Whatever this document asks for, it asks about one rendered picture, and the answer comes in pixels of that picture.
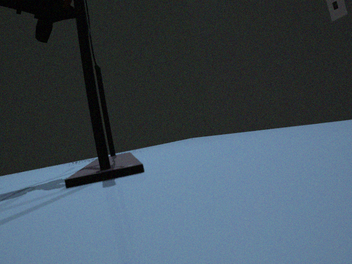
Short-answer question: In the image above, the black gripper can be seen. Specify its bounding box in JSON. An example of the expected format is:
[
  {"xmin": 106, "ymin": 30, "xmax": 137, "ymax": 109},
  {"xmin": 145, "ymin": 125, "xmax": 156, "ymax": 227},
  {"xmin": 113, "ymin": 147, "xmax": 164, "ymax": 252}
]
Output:
[{"xmin": 13, "ymin": 0, "xmax": 76, "ymax": 43}]

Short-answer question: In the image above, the orange handle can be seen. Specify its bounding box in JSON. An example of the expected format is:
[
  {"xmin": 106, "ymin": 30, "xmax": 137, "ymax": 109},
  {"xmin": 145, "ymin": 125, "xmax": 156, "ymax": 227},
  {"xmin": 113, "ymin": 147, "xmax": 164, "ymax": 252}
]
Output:
[{"xmin": 62, "ymin": 0, "xmax": 72, "ymax": 9}]

